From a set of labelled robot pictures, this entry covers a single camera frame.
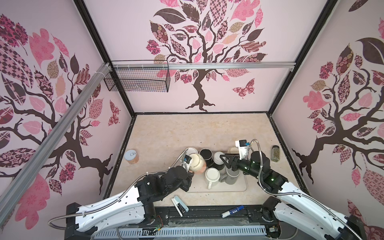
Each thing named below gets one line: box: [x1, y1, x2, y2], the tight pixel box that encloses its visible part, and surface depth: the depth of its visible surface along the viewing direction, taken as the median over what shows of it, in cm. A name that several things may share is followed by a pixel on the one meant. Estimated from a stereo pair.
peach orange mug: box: [189, 153, 207, 174], surface depth 67 cm
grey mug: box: [219, 167, 241, 185], surface depth 81 cm
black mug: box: [199, 148, 213, 167], surface depth 88 cm
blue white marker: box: [220, 205, 245, 218], surface depth 76 cm
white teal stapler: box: [171, 195, 190, 217], surface depth 76 cm
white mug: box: [205, 167, 220, 190], surface depth 81 cm
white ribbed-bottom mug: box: [185, 147, 198, 156], surface depth 91 cm
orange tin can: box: [124, 149, 139, 165], surface depth 92 cm
